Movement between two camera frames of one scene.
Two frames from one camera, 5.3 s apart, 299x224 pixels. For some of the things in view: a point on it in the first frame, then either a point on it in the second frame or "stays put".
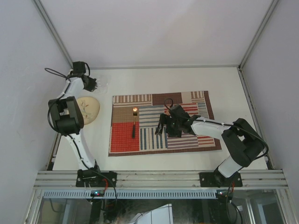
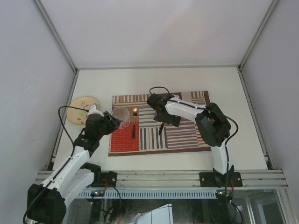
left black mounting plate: [106, 179] stays put
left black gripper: [94, 85] to [113, 123]
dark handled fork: [135, 112] stays put
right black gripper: [176, 134] to [174, 121]
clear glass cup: [103, 82] to [123, 114]
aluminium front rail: [161, 179] stays put
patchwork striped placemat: [149, 108] stays put
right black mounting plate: [218, 179] stays put
